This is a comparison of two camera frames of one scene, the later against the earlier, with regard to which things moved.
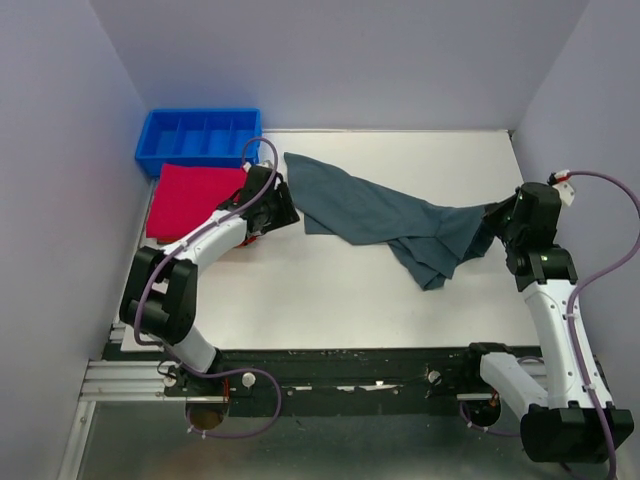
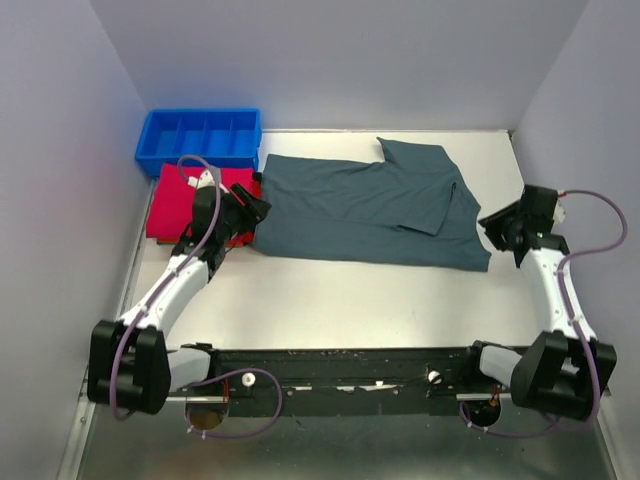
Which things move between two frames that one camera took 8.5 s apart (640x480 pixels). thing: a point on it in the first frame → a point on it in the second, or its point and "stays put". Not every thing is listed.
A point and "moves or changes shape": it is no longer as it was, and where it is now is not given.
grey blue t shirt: x=432 y=243 moves or changes shape
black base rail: x=327 y=381 stays put
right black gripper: x=493 y=214 stays put
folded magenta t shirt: x=186 y=193 stays put
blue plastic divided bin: x=198 y=136 stays put
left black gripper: x=288 y=212 → x=253 y=210
